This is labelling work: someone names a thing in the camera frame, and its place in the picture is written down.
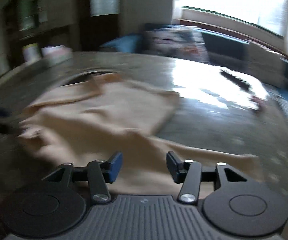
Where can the dark teal sofa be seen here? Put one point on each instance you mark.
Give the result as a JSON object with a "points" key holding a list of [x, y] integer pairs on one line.
{"points": [[224, 50]]}

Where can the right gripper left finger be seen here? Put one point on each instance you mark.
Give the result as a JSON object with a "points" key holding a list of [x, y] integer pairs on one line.
{"points": [[97, 173]]}

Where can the tissue box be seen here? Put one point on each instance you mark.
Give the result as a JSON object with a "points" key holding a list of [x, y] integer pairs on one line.
{"points": [[56, 54]]}

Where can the black remote control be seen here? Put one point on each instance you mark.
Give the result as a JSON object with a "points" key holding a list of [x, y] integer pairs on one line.
{"points": [[236, 80]]}

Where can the beige knit garment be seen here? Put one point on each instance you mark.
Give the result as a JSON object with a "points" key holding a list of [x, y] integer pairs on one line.
{"points": [[93, 119]]}

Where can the dark wooden door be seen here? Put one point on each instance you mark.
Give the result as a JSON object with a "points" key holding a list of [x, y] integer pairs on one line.
{"points": [[98, 22]]}

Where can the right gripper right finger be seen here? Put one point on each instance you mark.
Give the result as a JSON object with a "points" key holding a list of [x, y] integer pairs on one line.
{"points": [[190, 174]]}

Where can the butterfly print pillow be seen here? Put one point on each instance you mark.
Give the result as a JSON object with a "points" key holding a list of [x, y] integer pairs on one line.
{"points": [[179, 42]]}

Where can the window with green frame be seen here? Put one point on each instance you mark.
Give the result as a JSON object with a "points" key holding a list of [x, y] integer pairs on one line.
{"points": [[234, 2]]}

